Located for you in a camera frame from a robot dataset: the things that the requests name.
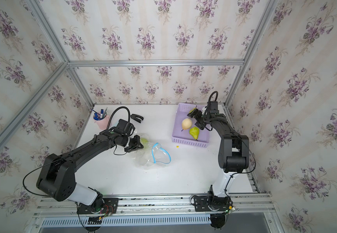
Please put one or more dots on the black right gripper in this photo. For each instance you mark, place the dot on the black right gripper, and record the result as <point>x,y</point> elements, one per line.
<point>199,113</point>

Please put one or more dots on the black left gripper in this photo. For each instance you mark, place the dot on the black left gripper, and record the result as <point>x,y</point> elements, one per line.
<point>136,144</point>

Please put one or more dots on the yellow pear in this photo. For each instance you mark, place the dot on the yellow pear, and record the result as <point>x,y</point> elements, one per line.
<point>186,124</point>

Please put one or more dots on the clear zip-top plastic bag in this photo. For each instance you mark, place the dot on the clear zip-top plastic bag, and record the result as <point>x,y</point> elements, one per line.
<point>152,156</point>

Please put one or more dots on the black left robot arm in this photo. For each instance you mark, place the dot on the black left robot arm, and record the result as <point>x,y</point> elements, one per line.
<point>57,175</point>

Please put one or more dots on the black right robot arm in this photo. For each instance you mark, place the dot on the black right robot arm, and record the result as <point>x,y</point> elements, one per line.
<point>233,154</point>

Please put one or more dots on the purple plastic basket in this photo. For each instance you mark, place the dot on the purple plastic basket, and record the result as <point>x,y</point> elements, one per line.
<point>183,137</point>

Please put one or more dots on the black stapler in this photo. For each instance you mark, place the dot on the black stapler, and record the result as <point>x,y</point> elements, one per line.
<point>137,118</point>

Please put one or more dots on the pink pen cup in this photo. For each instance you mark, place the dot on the pink pen cup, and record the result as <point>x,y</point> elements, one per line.
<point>102,123</point>

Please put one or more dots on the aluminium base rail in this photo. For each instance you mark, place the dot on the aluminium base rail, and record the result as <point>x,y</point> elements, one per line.
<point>149,210</point>

